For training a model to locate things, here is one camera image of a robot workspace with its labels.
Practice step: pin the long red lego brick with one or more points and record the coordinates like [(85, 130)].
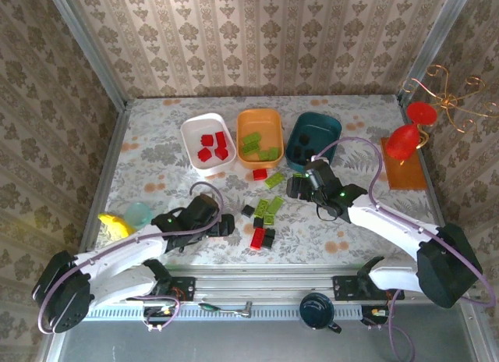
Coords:
[(258, 239)]

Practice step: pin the small lime green lego brick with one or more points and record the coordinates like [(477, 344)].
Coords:
[(269, 220), (264, 156)]

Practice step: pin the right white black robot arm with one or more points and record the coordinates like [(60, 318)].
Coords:
[(390, 225)]

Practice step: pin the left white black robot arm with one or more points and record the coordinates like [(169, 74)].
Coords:
[(117, 249)]

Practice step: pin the light teal plastic cup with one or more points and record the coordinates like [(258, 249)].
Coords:
[(138, 214)]

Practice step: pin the teal plastic container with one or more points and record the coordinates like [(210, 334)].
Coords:
[(325, 130)]

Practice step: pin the orange plastic container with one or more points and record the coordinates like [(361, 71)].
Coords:
[(265, 124)]

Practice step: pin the orange wooden board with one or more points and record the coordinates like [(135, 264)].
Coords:
[(405, 178)]

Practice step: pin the yellow toy banana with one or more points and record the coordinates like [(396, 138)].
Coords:
[(115, 225)]

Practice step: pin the white plastic container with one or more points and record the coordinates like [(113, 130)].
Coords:
[(191, 135)]

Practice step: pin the metal ratchet tool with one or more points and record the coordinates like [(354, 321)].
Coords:
[(245, 309)]

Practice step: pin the red plastic goblet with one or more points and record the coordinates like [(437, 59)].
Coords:
[(401, 143)]

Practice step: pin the grey metal shelf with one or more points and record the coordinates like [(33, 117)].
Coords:
[(234, 342)]

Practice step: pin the dark blue mug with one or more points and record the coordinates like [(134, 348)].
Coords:
[(316, 311)]

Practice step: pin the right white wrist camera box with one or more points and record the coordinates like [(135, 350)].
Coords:
[(320, 158)]

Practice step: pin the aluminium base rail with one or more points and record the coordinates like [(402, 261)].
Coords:
[(253, 284)]

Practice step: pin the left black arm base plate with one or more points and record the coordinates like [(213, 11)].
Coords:
[(187, 288)]

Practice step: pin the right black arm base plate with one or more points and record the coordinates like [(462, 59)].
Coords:
[(343, 288)]

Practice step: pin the aluminium table side rail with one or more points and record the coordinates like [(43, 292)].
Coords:
[(112, 151), (433, 186)]

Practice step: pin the aluminium frame post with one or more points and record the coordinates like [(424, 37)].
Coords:
[(90, 50), (436, 38)]

